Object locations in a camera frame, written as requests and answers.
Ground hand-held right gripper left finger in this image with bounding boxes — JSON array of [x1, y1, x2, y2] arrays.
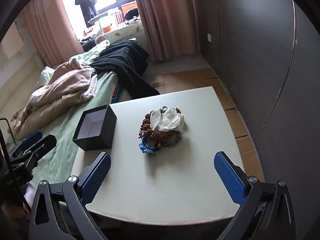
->
[[29, 151, 112, 240]]

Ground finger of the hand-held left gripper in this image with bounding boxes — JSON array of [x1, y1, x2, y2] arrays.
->
[[12, 134, 57, 171], [10, 130, 43, 159]]

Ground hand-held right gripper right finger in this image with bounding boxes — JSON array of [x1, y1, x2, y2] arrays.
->
[[214, 151, 297, 240]]

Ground black square gift box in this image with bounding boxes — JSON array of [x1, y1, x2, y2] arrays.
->
[[72, 104, 117, 151]]

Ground blue chain bracelet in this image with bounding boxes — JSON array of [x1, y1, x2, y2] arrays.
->
[[138, 136, 163, 155]]

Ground grey-green bead bracelet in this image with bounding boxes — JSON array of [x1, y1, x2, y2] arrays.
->
[[161, 130, 183, 147]]

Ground brown bead bracelet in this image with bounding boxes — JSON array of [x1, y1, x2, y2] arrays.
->
[[138, 107, 183, 143]]

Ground white tissue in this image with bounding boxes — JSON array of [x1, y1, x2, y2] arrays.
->
[[149, 106, 186, 132]]

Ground green bed sheet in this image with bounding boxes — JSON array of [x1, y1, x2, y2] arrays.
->
[[5, 41, 132, 205]]

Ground white low table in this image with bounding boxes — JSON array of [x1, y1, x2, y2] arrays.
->
[[152, 67, 265, 178]]

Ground beige fleece blanket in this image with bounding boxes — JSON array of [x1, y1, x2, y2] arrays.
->
[[12, 56, 98, 140]]

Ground pink curtain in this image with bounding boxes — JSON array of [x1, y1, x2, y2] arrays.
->
[[132, 0, 201, 62], [22, 0, 87, 68]]

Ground black knitted blanket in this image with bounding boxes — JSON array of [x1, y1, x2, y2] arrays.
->
[[89, 40, 161, 99]]

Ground printed windowsill cloth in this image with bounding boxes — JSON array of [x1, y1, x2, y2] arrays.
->
[[82, 21, 145, 43]]

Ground hanging dark clothes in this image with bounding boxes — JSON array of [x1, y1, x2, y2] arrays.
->
[[73, 0, 98, 28]]

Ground black bag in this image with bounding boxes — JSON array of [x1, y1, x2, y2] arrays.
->
[[125, 7, 139, 21]]

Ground paper sheet on wall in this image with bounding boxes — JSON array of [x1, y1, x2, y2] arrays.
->
[[1, 25, 25, 59]]

